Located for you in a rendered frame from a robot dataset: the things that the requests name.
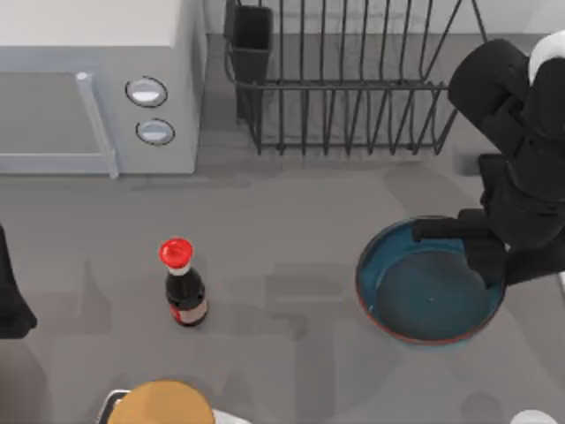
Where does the blue bowl with red rim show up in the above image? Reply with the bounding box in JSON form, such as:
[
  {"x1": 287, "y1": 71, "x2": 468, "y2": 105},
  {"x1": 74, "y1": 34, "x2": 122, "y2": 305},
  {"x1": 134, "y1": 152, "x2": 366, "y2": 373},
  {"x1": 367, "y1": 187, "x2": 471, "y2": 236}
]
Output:
[{"x1": 354, "y1": 216, "x2": 508, "y2": 351}]

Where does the white rounded object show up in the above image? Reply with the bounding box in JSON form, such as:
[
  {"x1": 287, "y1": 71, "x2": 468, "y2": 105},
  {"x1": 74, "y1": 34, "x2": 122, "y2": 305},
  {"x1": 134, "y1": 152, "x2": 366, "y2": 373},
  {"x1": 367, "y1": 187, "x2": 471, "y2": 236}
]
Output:
[{"x1": 508, "y1": 409, "x2": 558, "y2": 424}]

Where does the dark bottle with red cap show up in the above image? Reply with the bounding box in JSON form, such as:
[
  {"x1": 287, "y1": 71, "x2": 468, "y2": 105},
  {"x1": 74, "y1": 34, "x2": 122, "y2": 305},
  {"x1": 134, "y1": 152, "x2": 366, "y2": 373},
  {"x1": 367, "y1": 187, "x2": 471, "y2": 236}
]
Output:
[{"x1": 158, "y1": 236, "x2": 209, "y2": 329}]

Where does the black cutlery holder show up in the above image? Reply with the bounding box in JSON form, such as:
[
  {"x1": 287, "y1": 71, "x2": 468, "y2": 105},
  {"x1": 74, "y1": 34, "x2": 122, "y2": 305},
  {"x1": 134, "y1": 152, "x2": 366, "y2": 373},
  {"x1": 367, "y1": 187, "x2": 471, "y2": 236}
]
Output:
[{"x1": 222, "y1": 4, "x2": 275, "y2": 84}]

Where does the small round microwave knob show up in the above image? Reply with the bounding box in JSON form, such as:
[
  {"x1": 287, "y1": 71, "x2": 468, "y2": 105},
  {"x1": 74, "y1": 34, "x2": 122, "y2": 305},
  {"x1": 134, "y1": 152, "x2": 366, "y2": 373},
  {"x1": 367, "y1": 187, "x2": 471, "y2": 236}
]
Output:
[{"x1": 134, "y1": 117, "x2": 177, "y2": 148}]

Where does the pale microwave oven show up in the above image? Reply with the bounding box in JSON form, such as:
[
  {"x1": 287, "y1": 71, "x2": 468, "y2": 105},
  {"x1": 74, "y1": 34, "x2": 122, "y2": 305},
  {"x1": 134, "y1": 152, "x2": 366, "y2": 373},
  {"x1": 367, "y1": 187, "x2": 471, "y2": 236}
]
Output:
[{"x1": 0, "y1": 0, "x2": 207, "y2": 179}]

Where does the large round microwave knob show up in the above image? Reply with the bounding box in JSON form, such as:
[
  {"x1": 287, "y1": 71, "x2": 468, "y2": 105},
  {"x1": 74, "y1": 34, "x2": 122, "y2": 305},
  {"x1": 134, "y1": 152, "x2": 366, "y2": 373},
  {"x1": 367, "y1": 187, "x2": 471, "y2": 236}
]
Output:
[{"x1": 124, "y1": 75, "x2": 170, "y2": 109}]

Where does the brown round bread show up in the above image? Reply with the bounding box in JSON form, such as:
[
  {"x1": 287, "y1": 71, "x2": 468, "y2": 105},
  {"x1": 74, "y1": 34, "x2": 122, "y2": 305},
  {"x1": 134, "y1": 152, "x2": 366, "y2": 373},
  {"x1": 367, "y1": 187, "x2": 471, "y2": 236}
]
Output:
[{"x1": 107, "y1": 380, "x2": 216, "y2": 424}]

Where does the pale microwave door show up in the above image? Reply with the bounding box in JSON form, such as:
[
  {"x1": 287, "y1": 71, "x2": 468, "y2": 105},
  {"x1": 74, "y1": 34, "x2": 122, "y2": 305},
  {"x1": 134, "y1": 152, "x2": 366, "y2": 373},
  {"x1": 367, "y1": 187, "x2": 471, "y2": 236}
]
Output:
[{"x1": 0, "y1": 72, "x2": 120, "y2": 179}]

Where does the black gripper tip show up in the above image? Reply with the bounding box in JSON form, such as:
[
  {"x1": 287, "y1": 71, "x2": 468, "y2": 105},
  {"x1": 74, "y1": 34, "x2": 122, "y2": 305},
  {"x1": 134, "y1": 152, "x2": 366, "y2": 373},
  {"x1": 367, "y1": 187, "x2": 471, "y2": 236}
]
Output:
[{"x1": 0, "y1": 223, "x2": 39, "y2": 341}]

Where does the dark grey wire dish rack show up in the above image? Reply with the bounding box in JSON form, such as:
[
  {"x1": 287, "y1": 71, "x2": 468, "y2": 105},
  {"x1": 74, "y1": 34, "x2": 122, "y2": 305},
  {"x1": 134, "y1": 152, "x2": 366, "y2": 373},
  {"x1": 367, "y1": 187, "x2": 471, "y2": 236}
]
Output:
[{"x1": 222, "y1": 0, "x2": 489, "y2": 157}]

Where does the pale blue microwave door handle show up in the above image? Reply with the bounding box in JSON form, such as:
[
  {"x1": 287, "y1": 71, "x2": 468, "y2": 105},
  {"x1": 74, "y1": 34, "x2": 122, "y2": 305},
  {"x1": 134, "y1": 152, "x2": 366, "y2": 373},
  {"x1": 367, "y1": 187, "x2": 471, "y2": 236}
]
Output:
[{"x1": 75, "y1": 72, "x2": 121, "y2": 179}]

